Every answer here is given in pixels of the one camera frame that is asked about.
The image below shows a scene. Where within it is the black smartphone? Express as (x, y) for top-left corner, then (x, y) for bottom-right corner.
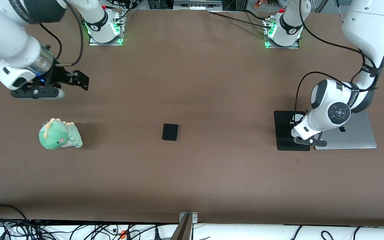
(162, 123), (179, 142)

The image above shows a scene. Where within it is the black mouse pad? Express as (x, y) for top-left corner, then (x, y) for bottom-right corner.
(274, 111), (311, 151)

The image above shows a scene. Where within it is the green dinosaur plush toy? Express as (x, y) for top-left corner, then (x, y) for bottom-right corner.
(39, 118), (83, 150)

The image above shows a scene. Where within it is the silver closed laptop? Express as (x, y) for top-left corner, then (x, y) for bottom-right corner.
(315, 109), (377, 150)

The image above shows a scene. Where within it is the silver metal box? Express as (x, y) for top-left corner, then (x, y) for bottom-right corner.
(174, 0), (223, 10)

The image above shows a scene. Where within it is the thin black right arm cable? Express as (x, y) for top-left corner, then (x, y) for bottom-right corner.
(39, 23), (62, 60)

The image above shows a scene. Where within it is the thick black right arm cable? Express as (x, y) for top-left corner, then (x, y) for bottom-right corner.
(58, 0), (84, 66)

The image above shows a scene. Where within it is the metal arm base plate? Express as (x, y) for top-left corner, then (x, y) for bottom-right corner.
(264, 17), (300, 49)
(89, 10), (125, 46)

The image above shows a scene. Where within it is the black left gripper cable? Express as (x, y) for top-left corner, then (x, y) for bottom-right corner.
(294, 71), (354, 114)

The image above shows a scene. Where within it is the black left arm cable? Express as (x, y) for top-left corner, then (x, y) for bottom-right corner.
(299, 0), (378, 69)

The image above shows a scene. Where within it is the short black table cable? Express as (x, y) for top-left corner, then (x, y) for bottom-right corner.
(244, 9), (267, 20)

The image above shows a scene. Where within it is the long black table cable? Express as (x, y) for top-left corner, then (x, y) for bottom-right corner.
(209, 11), (274, 30)

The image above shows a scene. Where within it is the black looping floor cable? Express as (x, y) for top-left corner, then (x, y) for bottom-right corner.
(0, 204), (29, 222)

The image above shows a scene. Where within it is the aluminium table edge bracket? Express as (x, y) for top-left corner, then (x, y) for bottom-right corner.
(172, 212), (198, 240)

